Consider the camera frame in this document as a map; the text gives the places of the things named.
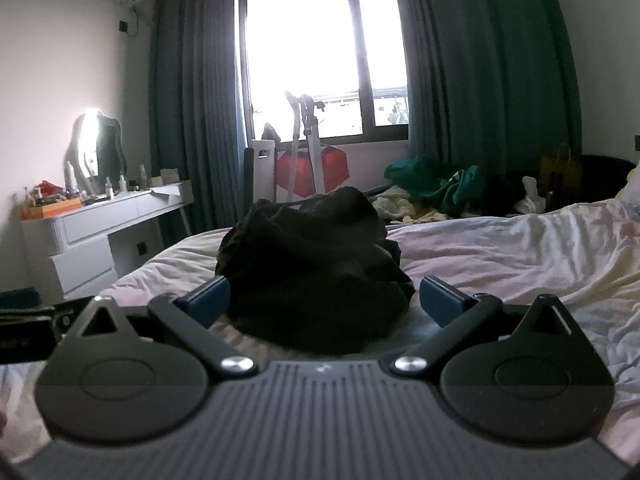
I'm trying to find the teal curtain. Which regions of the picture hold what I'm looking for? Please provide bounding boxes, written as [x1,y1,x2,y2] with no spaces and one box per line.
[149,0,249,247]
[404,0,585,187]

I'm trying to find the dark framed window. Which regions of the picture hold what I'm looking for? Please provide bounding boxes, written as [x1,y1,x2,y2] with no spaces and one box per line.
[232,0,414,144]

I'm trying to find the black smooth garment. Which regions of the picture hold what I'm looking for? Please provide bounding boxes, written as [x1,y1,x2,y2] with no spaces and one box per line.
[222,240,418,357]

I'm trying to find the pastel bed blanket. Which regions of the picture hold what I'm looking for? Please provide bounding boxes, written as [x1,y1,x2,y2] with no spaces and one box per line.
[0,199,640,463]

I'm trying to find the white dressing table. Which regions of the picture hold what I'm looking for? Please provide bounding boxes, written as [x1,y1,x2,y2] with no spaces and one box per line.
[20,180,194,302]

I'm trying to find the wavy vanity mirror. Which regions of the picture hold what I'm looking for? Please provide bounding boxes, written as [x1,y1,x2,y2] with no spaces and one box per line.
[64,109,127,194]

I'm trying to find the red hexagonal cushion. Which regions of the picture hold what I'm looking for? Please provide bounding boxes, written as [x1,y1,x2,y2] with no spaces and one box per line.
[275,147,349,197]

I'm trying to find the brown paper bag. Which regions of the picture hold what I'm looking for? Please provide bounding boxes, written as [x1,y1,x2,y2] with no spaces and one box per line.
[539,143,584,207]

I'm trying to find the pale clothes pile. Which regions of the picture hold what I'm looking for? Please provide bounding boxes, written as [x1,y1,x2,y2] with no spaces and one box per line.
[372,185,452,227]

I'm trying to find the green clothes pile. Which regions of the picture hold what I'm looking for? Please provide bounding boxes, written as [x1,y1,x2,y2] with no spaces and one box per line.
[384,159,487,214]

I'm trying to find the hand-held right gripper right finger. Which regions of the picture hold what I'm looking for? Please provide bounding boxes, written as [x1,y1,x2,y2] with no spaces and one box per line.
[389,275,583,377]

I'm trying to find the black knit sweater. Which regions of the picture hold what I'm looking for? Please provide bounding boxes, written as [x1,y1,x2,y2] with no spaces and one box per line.
[217,186,401,306]

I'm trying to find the orange box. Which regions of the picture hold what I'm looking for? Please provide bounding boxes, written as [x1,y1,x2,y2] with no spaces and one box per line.
[21,197,84,221]

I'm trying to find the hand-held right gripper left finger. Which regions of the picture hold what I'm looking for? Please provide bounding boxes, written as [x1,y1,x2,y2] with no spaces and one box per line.
[59,276,257,377]

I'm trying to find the pale pillow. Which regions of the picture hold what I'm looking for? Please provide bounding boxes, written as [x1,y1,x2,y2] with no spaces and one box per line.
[614,164,640,207]

